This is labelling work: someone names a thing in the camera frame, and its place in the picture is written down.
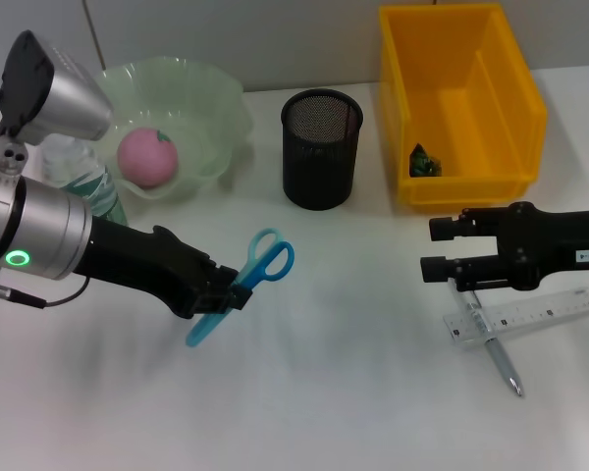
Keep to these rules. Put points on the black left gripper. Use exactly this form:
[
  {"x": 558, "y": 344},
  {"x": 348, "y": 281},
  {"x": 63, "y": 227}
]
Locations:
[{"x": 152, "y": 265}]

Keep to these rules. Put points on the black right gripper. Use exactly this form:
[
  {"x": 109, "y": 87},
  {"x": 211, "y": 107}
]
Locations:
[{"x": 545, "y": 245}]

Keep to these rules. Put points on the blue sheathed scissors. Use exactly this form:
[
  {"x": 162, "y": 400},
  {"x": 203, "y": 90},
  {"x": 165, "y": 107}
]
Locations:
[{"x": 203, "y": 331}]

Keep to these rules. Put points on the green plastic wrapper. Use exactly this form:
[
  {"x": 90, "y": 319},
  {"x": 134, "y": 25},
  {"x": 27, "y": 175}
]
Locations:
[{"x": 424, "y": 164}]

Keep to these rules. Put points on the pink peach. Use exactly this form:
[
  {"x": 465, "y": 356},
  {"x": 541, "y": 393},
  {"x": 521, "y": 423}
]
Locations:
[{"x": 144, "y": 159}]

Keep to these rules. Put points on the clear green-label water bottle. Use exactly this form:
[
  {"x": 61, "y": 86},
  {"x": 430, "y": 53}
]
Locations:
[{"x": 103, "y": 196}]

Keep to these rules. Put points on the clear plastic ruler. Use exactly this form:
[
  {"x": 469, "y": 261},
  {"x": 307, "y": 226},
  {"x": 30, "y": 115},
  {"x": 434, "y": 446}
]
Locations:
[{"x": 520, "y": 319}]

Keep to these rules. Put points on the silver ballpoint pen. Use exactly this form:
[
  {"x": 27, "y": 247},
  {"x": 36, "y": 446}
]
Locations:
[{"x": 503, "y": 365}]

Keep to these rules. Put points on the black mesh pen holder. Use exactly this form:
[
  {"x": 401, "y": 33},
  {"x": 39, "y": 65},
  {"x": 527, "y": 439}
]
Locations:
[{"x": 319, "y": 172}]

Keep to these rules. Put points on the translucent green fruit bowl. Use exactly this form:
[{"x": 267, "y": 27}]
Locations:
[{"x": 196, "y": 122}]

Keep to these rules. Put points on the yellow plastic bin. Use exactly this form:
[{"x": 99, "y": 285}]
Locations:
[{"x": 471, "y": 98}]

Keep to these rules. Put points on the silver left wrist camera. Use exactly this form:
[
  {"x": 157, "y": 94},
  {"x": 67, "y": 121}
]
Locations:
[{"x": 64, "y": 103}]

